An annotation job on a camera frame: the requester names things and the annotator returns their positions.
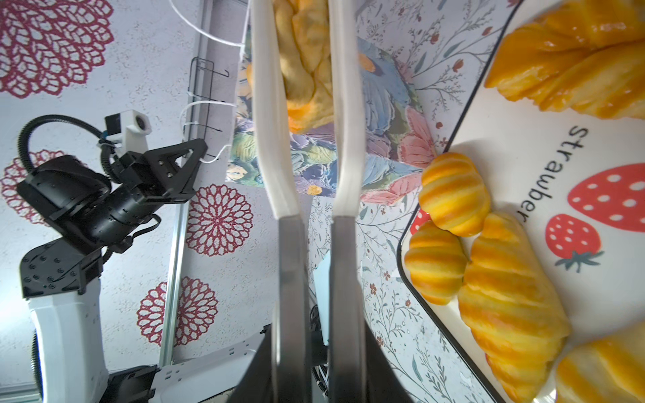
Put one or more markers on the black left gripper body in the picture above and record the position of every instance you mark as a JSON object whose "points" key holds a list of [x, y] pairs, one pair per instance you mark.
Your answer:
{"points": [[162, 176]]}

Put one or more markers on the white spatula right gripper right finger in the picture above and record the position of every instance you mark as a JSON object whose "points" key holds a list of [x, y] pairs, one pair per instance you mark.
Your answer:
{"points": [[347, 361]]}

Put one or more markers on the white spatula right gripper left finger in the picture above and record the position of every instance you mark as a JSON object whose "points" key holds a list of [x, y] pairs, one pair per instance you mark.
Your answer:
{"points": [[291, 367]]}

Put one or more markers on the twisted bread small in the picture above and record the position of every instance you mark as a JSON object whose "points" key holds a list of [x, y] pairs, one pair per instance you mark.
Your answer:
{"points": [[303, 34]]}

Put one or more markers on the floral paper bag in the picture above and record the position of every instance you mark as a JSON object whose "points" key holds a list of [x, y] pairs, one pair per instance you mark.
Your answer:
{"points": [[398, 140]]}

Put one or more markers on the long twisted bread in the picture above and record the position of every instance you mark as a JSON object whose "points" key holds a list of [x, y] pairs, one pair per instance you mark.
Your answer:
{"points": [[587, 56]]}

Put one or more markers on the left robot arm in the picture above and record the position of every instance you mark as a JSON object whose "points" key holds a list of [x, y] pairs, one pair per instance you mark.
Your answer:
{"points": [[97, 215]]}

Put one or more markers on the striped croissant bread front left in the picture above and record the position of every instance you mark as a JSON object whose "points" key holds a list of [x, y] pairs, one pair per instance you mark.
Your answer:
{"points": [[436, 263]]}

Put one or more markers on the striped croissant bread upper left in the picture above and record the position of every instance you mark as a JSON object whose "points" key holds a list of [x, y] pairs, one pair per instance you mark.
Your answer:
{"points": [[454, 195]]}

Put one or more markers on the striped croissant bread front right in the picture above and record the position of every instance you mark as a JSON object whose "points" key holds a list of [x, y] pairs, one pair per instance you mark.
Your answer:
{"points": [[606, 370]]}

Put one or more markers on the strawberry print bread tray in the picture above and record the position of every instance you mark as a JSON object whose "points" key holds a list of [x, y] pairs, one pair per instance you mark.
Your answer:
{"points": [[576, 185]]}

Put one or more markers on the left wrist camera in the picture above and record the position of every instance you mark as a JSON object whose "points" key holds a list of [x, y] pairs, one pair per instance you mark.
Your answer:
{"points": [[128, 131]]}

